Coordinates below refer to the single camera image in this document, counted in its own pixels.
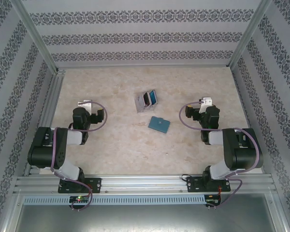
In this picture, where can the blue card with line print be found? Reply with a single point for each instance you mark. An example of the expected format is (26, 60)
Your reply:
(153, 97)

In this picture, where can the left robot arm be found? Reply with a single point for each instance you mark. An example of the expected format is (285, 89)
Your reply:
(46, 149)

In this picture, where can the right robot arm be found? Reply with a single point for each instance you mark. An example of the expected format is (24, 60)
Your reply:
(246, 154)

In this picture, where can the dark red card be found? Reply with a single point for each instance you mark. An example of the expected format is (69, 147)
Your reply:
(147, 100)

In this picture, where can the grey metal panel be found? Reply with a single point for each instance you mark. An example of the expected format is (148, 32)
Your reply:
(145, 217)

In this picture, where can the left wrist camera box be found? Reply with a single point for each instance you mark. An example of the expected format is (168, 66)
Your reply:
(87, 105)

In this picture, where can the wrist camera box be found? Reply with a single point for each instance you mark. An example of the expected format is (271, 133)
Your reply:
(87, 105)
(206, 102)

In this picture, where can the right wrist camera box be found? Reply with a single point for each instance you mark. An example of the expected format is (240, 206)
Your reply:
(206, 102)

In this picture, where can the aluminium side rail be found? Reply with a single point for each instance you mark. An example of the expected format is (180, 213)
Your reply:
(48, 113)
(240, 96)

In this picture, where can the thin aluminium cross rail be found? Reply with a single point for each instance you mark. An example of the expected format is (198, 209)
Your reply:
(145, 66)

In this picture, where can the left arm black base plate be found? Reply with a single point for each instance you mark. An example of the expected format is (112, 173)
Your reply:
(95, 184)

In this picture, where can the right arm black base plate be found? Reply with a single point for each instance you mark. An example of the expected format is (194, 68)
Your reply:
(193, 183)

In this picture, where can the aluminium mounting rail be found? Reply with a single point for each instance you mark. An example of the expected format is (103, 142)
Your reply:
(145, 183)

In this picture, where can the aluminium frame post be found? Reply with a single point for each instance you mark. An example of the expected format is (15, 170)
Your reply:
(33, 31)
(250, 31)

